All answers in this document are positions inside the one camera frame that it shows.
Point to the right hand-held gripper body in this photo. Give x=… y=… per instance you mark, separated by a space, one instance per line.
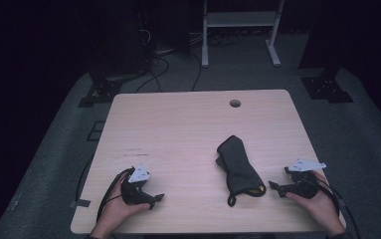
x=305 y=187

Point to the black stand base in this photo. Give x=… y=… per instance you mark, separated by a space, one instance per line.
x=106 y=89
x=327 y=88

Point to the person's right hand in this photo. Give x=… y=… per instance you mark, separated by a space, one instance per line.
x=322 y=205

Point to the person's left hand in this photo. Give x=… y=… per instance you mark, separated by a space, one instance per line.
x=115 y=209

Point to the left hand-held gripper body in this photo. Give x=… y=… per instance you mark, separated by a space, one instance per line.
x=135 y=194

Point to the grey tape strip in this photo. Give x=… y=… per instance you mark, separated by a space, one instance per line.
x=80 y=203

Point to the grey round table grommet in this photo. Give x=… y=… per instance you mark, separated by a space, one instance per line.
x=235 y=103

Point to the white metal stand frame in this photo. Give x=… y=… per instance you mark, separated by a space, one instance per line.
x=241 y=19

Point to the dark grey and yellow towel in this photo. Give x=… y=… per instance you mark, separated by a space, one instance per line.
x=239 y=166

